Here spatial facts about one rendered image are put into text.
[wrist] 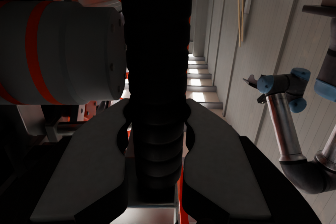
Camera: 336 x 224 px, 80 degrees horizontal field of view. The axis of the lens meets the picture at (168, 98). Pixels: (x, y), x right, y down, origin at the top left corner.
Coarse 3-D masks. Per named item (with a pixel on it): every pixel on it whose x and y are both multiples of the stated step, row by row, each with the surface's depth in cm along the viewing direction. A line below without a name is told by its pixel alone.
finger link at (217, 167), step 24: (192, 120) 10; (216, 120) 10; (192, 144) 10; (216, 144) 9; (240, 144) 9; (192, 168) 8; (216, 168) 8; (240, 168) 8; (192, 192) 7; (216, 192) 7; (240, 192) 7; (192, 216) 7; (216, 216) 7; (240, 216) 6; (264, 216) 6
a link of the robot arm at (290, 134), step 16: (272, 80) 83; (288, 80) 85; (272, 96) 83; (272, 112) 83; (288, 112) 81; (288, 128) 79; (288, 144) 78; (288, 160) 77; (304, 160) 76; (288, 176) 77; (304, 176) 74; (320, 176) 74; (304, 192) 76; (320, 192) 75
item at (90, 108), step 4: (88, 104) 56; (92, 104) 60; (96, 104) 63; (88, 108) 56; (92, 108) 60; (84, 112) 54; (88, 112) 56; (92, 112) 60; (68, 116) 53; (84, 116) 54; (88, 116) 56; (92, 116) 60; (68, 120) 58; (84, 120) 58
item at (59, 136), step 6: (48, 120) 37; (54, 120) 37; (60, 120) 38; (48, 126) 36; (54, 126) 36; (60, 126) 37; (66, 126) 37; (72, 126) 37; (78, 126) 37; (48, 132) 36; (54, 132) 36; (60, 132) 37; (66, 132) 37; (72, 132) 37; (54, 138) 37; (60, 138) 40
